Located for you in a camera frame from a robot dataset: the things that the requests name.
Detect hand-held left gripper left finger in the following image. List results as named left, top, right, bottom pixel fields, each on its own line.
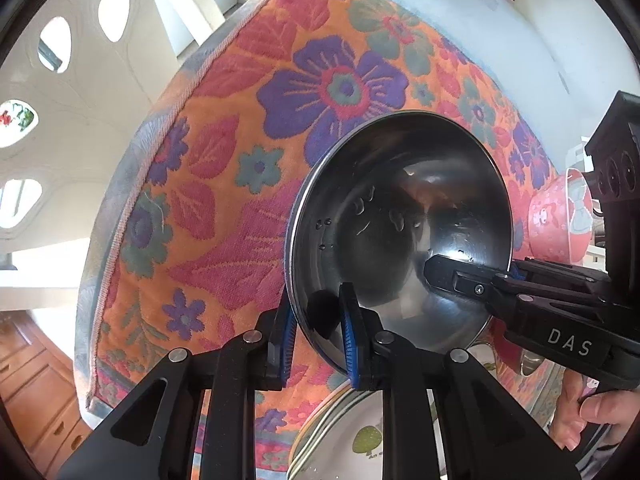
left=57, top=290, right=301, bottom=480

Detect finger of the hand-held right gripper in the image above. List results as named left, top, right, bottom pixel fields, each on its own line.
left=424, top=254, right=526, bottom=318
left=510, top=257, right=613, bottom=295

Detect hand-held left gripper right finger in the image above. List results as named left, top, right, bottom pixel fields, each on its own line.
left=339, top=282, right=556, bottom=480

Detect white green floral square plate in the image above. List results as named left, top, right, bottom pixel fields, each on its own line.
left=287, top=385, right=351, bottom=480
left=295, top=345, right=501, bottom=480

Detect stainless steel bowl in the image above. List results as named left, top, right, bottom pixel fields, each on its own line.
left=284, top=111, right=516, bottom=377

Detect person's right hand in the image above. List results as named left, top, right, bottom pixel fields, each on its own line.
left=547, top=375, right=640, bottom=453

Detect pink bowl with bow print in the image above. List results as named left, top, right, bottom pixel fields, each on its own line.
left=527, top=167, right=608, bottom=266

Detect floral orange woven cloth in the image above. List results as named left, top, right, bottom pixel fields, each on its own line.
left=74, top=0, right=571, bottom=480

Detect wooden cabinet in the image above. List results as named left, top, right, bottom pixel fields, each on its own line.
left=0, top=310, right=101, bottom=466

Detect white panel with oval holes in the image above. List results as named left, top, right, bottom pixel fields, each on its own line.
left=0, top=0, right=201, bottom=251

